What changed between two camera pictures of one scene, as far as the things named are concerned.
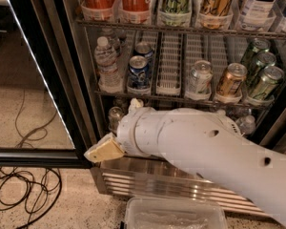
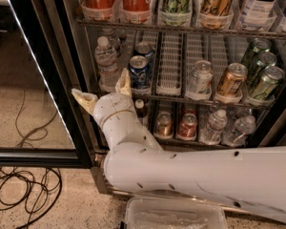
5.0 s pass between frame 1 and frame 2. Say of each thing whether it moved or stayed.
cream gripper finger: moved
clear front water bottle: stayed
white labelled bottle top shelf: stayed
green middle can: stayed
